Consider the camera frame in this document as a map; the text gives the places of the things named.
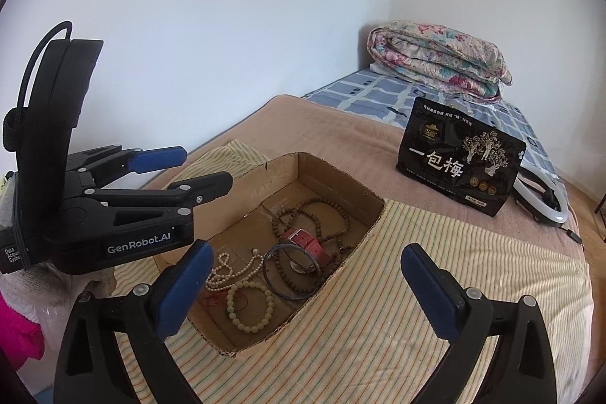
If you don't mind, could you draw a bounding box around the tan blanket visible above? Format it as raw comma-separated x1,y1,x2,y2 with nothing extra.
142,94,592,282

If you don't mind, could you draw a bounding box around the white pearl necklace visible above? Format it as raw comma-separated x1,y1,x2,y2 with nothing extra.
206,249,262,291

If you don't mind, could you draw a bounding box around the blue checked bed sheet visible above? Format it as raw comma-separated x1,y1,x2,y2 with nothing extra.
303,68,569,187

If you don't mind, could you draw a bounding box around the red strap watch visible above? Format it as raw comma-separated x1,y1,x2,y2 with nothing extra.
278,228,332,275

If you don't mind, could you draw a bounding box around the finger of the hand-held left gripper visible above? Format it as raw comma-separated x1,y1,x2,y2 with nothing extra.
84,171,234,217
66,144,187,188

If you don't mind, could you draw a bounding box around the white cloth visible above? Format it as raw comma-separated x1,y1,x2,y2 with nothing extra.
0,264,117,329

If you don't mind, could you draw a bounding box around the yellow striped cloth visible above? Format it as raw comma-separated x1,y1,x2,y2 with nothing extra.
114,139,595,404

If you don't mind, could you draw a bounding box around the cardboard box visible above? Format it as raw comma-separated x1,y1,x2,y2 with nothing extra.
154,151,386,357

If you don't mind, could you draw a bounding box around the folded floral quilt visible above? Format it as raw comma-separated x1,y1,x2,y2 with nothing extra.
368,20,513,103

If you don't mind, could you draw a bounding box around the brown wooden bead necklace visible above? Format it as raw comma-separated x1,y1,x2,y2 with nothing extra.
270,197,353,297

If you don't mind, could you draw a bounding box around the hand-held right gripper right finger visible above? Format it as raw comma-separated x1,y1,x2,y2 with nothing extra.
400,244,557,404

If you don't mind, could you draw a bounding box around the blue bangle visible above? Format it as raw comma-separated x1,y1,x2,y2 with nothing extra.
262,243,325,301

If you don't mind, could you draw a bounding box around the cream bead bracelet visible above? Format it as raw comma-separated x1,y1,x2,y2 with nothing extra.
226,282,276,333

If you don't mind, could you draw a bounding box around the black ring light cable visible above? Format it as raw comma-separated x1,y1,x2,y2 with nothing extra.
563,226,585,251

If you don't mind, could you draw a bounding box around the white ring light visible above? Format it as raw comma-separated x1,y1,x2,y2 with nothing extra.
511,170,570,227

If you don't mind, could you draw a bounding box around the black printed bag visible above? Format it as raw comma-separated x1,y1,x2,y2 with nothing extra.
394,96,527,217

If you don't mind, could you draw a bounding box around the pink cloth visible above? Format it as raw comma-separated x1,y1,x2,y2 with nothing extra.
0,290,45,362

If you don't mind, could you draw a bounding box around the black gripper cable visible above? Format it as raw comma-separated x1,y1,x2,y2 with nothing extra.
2,22,73,154

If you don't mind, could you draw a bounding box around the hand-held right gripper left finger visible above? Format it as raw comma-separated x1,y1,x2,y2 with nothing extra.
53,240,215,404

